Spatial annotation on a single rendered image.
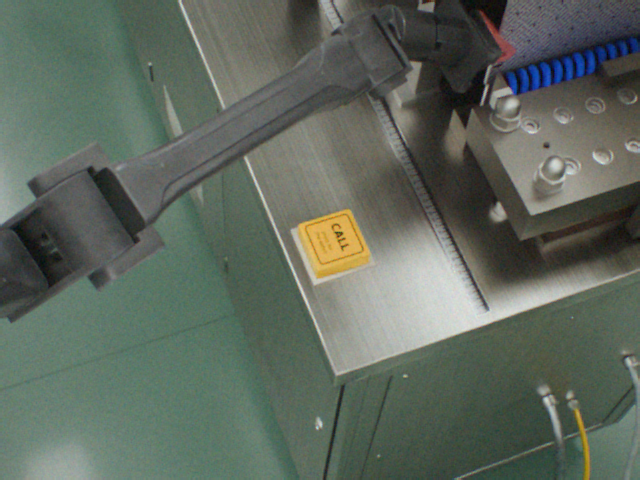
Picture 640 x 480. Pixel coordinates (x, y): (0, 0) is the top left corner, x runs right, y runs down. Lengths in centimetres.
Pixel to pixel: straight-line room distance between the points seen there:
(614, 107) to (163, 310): 123
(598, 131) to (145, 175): 61
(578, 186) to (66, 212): 63
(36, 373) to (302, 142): 103
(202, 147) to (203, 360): 131
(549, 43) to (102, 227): 67
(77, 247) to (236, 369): 136
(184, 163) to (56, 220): 13
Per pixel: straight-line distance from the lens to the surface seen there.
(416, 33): 118
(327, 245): 131
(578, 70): 138
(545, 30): 133
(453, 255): 135
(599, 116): 135
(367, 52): 112
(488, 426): 180
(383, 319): 130
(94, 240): 90
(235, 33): 153
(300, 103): 104
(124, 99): 260
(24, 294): 91
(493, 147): 129
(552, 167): 124
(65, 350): 229
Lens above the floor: 207
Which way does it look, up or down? 61 degrees down
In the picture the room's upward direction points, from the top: 6 degrees clockwise
